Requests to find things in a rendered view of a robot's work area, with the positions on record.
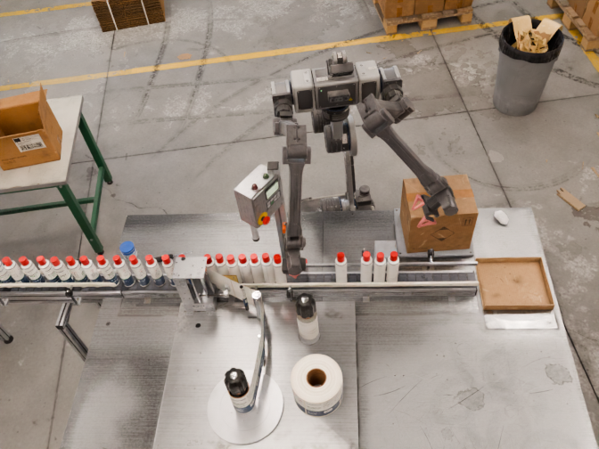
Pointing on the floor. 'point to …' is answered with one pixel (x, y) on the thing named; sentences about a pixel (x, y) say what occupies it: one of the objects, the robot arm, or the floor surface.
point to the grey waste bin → (520, 85)
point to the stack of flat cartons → (127, 13)
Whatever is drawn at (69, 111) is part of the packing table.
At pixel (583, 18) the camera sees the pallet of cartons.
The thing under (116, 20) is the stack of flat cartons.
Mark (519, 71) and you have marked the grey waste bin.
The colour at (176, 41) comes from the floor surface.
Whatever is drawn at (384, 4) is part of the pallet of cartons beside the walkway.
